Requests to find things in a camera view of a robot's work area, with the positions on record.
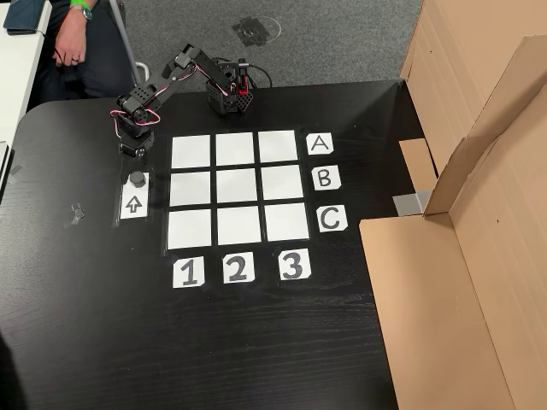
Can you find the black round token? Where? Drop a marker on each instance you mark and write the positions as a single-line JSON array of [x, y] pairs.
[[137, 180]]

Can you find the white paper grid square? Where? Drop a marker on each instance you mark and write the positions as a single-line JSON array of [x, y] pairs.
[[190, 189], [191, 151], [239, 226], [282, 183], [287, 222], [235, 149], [278, 146], [189, 230], [237, 185]]

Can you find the person's hand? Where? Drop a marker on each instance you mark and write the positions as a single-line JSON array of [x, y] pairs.
[[72, 47]]

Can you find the white arrow paper sheet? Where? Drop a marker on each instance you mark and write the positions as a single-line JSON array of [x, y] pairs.
[[134, 205]]

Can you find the seated person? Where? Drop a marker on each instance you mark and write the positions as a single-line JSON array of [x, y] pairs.
[[102, 64]]

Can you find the number 1 paper sheet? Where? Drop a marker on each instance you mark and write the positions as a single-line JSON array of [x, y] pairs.
[[198, 265]]

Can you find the red and black clamp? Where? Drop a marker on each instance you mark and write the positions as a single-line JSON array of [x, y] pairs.
[[242, 87]]

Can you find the grey tape piece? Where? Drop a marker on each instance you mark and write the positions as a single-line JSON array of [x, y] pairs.
[[15, 175]]

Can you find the silver wristwatch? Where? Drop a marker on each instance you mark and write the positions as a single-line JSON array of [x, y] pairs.
[[86, 14]]

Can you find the white side table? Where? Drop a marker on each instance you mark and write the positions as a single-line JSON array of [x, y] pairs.
[[17, 72]]

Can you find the green wristband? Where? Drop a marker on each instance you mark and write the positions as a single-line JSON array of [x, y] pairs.
[[79, 3]]

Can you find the number 2 paper sheet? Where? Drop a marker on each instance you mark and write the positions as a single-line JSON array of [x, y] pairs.
[[250, 260]]

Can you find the black floor tape patch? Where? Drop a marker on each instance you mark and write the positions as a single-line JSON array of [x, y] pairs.
[[256, 31]]

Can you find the dark notebook case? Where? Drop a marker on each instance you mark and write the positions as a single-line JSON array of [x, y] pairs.
[[27, 15]]

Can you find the number 3 paper sheet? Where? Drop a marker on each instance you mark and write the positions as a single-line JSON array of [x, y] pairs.
[[283, 256]]

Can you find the letter A paper sheet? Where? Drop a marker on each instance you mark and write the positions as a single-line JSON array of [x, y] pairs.
[[325, 137]]

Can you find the letter B paper sheet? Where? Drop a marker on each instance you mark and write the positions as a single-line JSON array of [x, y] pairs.
[[334, 171]]

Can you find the letter C paper sheet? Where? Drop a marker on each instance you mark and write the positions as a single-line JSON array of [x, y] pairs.
[[342, 211]]

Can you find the grey tape strip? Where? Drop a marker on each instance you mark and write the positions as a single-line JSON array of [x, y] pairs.
[[410, 204]]

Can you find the brown cardboard panel with flap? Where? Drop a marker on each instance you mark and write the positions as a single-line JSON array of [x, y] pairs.
[[427, 320]]

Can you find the grey metal frame leg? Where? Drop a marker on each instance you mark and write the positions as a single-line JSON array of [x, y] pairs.
[[128, 55]]

